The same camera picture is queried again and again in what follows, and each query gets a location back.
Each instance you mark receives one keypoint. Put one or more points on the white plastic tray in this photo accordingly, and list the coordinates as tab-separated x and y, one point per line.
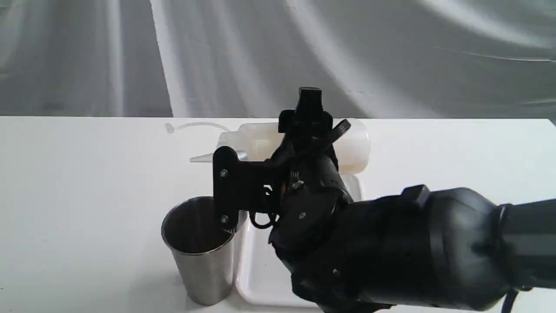
262	279

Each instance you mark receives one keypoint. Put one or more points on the stainless steel cup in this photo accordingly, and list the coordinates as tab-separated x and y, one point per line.
203	252

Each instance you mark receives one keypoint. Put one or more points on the translucent squeeze bottle amber liquid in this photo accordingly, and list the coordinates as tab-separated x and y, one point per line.
257	142

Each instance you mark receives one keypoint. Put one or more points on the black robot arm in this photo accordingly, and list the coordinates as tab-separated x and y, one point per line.
452	249

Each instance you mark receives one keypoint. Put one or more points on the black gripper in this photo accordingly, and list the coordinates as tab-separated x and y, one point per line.
299	187

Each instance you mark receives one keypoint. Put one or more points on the grey draped backdrop cloth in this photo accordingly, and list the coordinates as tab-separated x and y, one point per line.
248	58

